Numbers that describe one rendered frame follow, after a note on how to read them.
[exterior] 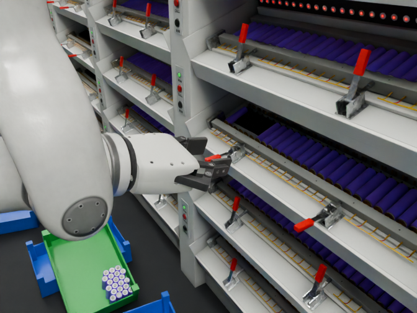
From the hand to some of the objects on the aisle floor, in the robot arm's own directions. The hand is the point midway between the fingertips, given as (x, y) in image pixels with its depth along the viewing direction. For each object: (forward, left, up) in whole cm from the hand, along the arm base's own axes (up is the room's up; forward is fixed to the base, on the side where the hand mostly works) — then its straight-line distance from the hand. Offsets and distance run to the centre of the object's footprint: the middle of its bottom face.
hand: (208, 156), depth 59 cm
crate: (-15, +50, -59) cm, 79 cm away
